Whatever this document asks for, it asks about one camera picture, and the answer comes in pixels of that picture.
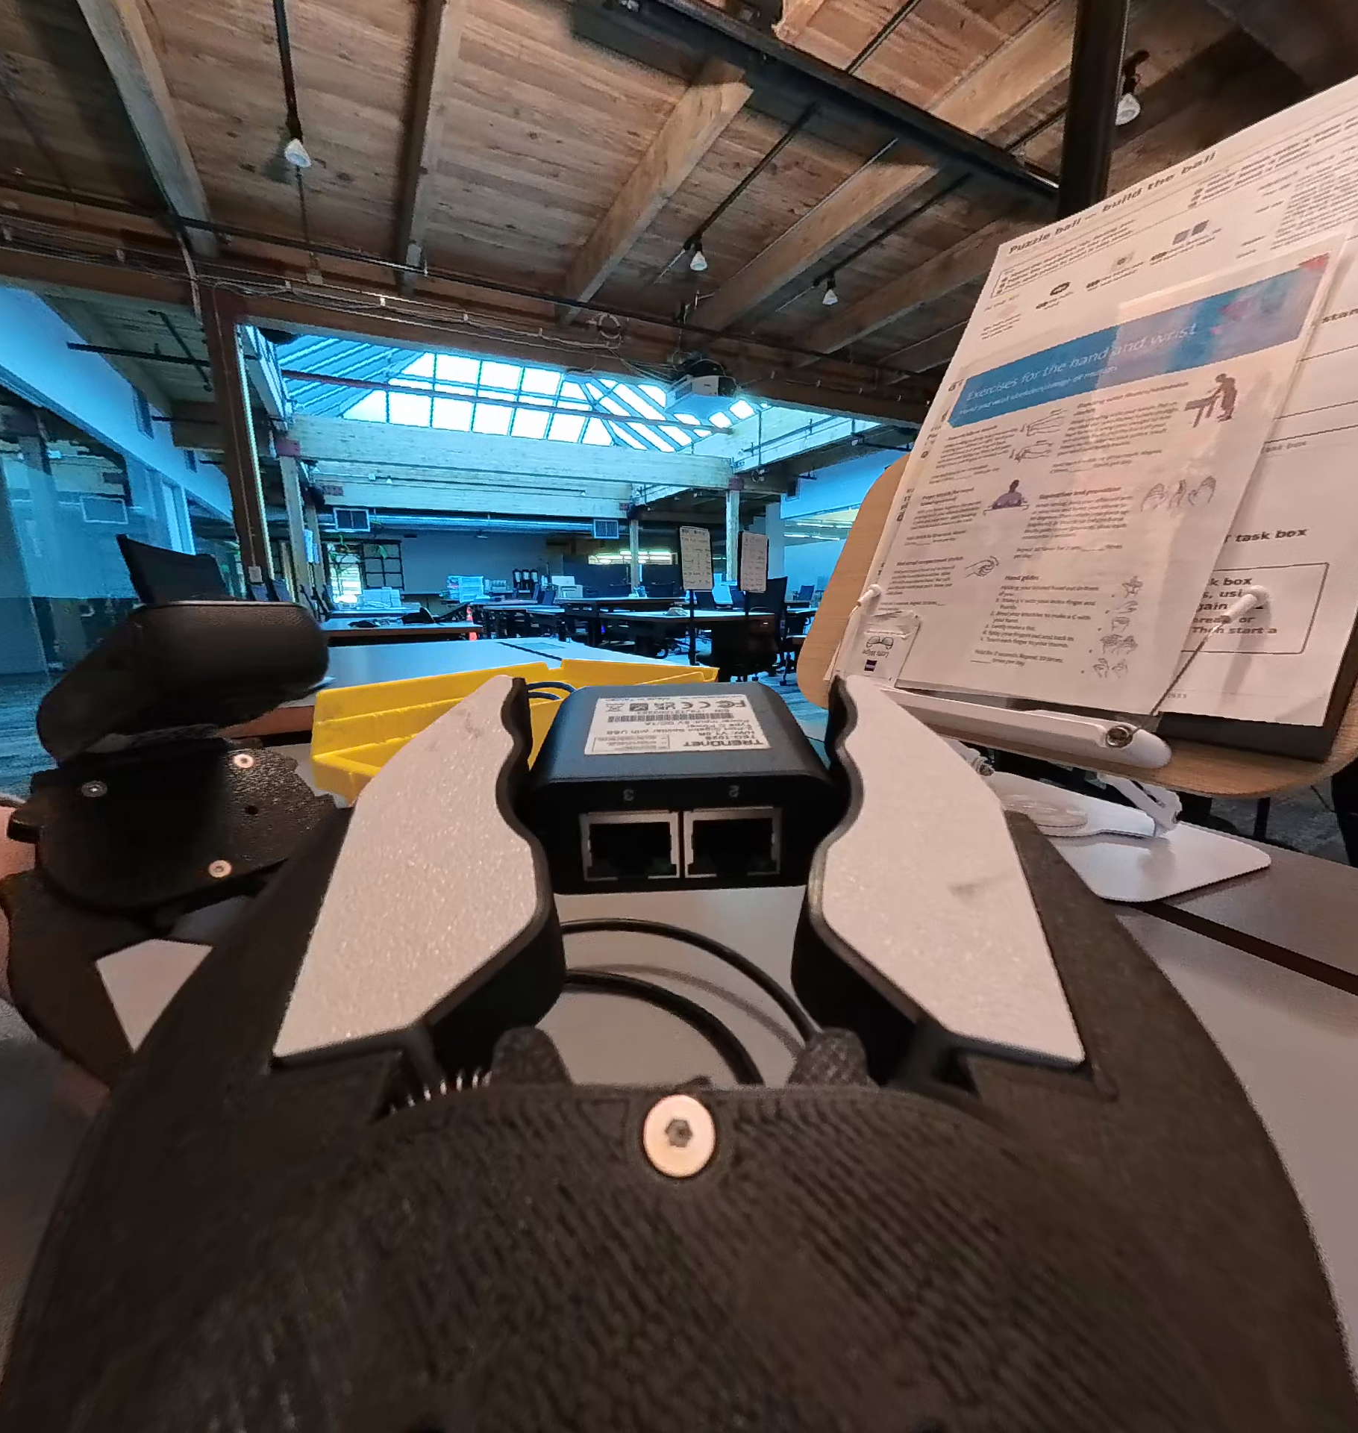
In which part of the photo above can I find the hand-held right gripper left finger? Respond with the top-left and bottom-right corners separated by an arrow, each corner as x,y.
273,674 -> 568,1065

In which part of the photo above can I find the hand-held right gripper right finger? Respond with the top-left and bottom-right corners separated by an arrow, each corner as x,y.
794,674 -> 1086,1067

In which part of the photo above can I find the yellow plastic bin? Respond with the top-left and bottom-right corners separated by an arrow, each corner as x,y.
312,660 -> 720,801

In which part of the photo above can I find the thick black cable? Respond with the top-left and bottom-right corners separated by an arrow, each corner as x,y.
554,915 -> 820,1081

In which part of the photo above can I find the black network adapter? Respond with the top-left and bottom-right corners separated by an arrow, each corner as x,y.
518,683 -> 841,895

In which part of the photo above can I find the grey desk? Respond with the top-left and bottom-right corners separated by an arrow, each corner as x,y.
0,635 -> 1358,1433

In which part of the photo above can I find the black office chair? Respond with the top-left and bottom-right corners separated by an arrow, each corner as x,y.
744,574 -> 795,679
116,533 -> 235,611

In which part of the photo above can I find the white document stand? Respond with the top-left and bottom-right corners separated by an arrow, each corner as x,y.
797,453 -> 1358,906

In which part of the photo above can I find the row of office tables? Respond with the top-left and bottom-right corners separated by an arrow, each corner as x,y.
321,575 -> 820,672

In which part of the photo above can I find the skylight window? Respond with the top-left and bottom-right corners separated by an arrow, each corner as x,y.
276,336 -> 795,452

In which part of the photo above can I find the large white printed sheet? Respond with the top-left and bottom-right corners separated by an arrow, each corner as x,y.
999,53 -> 1358,729

